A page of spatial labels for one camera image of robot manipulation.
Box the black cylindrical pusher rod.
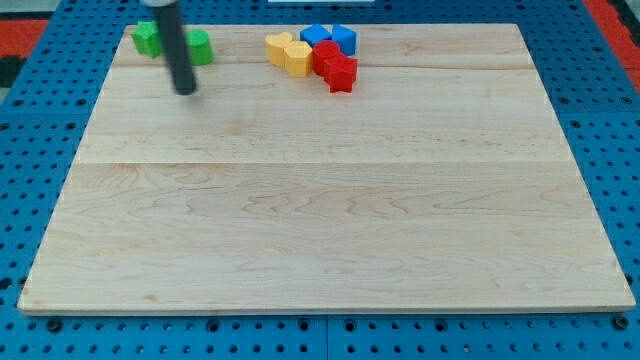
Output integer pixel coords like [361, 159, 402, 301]
[141, 0, 197, 95]

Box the green star block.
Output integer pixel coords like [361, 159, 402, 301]
[132, 21, 162, 58]

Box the green cylinder block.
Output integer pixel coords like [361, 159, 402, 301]
[186, 29, 214, 66]

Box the yellow heart block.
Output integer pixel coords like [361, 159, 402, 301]
[265, 32, 293, 67]

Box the yellow hexagon block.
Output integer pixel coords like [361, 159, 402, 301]
[284, 41, 313, 77]

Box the blue cube block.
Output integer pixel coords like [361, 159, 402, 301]
[299, 24, 331, 47]

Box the red cylinder block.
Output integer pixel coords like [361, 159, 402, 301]
[312, 40, 341, 76]

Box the blue triangular block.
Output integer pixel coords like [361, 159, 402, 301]
[331, 24, 358, 56]

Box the red star block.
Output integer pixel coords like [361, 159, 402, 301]
[323, 54, 358, 93]

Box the light wooden board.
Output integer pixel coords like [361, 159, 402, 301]
[18, 23, 635, 316]

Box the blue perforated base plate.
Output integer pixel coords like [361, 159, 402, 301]
[1, 1, 639, 359]

